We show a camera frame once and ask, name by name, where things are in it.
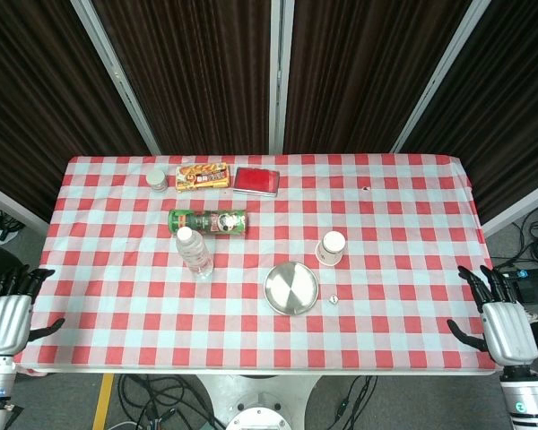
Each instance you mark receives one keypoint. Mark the silver metal plate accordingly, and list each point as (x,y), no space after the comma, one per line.
(291,287)

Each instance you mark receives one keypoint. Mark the clear plastic water bottle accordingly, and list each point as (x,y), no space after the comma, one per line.
(194,251)

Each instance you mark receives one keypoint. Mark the red white checkered tablecloth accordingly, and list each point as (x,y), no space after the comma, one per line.
(251,340)

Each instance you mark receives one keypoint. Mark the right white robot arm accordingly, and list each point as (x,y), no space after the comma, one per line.
(526,398)

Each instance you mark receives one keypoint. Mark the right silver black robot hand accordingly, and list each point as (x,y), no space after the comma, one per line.
(509,331)

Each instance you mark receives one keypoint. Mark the green Pringles can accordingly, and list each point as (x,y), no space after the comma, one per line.
(210,221)

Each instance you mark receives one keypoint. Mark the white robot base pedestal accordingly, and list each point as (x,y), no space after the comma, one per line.
(260,398)

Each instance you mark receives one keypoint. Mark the white paper cup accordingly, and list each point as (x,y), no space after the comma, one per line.
(331,250)

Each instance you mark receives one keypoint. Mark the black power strip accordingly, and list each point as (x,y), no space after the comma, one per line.
(526,274)

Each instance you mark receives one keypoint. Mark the red flat tin case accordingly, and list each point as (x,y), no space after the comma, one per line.
(256,181)

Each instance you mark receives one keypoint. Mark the yellow orange snack box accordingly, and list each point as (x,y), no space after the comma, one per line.
(203,177)

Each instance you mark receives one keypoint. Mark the small white die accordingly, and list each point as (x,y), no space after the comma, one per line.
(332,299)

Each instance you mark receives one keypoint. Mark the small jar with white lid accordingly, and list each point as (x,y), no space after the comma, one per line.
(156,180)

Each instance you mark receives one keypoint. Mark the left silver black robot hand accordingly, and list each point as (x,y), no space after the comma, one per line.
(6,320)

